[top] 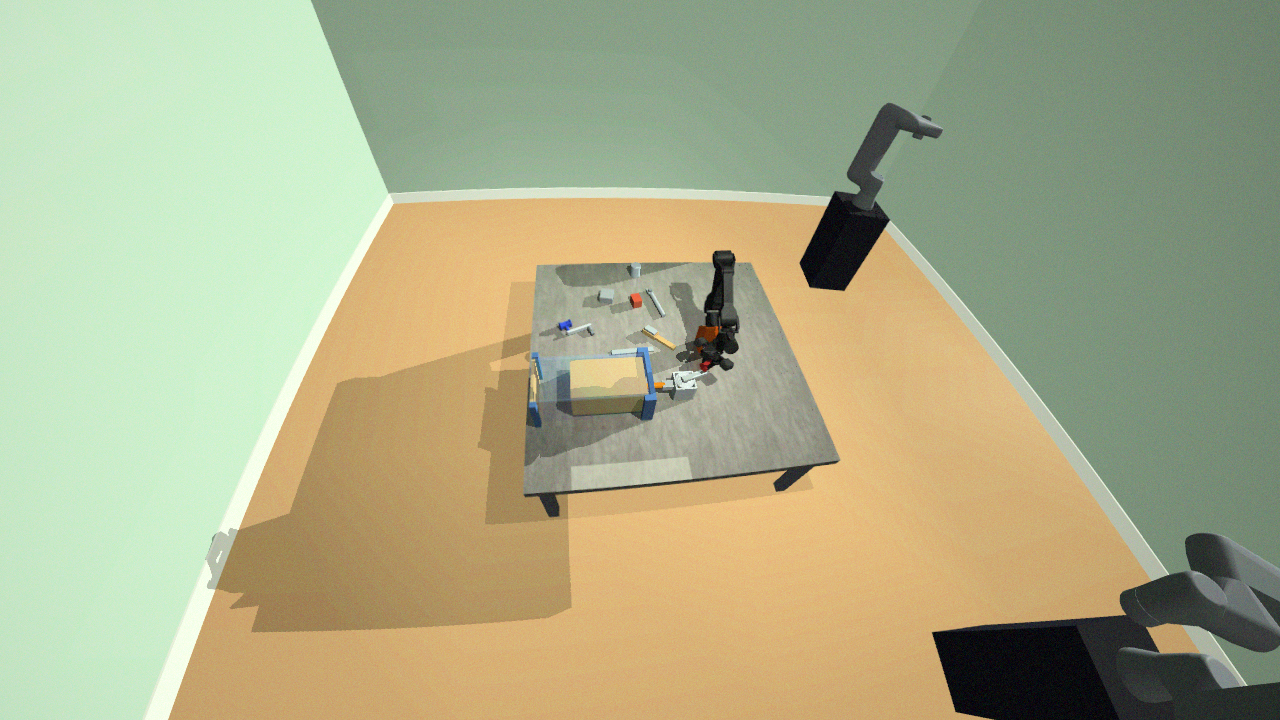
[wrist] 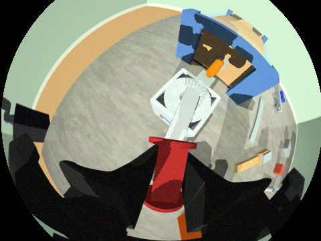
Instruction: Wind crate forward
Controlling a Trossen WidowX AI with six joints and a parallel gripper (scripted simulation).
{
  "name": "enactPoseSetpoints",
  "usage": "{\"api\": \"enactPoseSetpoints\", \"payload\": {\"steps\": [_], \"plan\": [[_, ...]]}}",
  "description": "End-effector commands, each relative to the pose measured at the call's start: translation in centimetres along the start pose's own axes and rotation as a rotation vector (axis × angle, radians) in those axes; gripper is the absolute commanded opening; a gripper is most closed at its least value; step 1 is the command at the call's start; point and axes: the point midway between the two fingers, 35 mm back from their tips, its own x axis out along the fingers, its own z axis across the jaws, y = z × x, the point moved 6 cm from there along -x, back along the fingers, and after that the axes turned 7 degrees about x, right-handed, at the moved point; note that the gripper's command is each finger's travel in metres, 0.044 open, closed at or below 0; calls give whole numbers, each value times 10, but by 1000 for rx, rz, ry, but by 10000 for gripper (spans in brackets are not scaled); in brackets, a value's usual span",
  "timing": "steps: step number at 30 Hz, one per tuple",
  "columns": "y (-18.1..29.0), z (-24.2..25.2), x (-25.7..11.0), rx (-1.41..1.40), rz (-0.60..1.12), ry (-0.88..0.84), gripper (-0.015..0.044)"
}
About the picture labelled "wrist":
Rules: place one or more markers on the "clear-panelled rack with blue frame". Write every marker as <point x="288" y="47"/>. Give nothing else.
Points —
<point x="244" y="28"/>

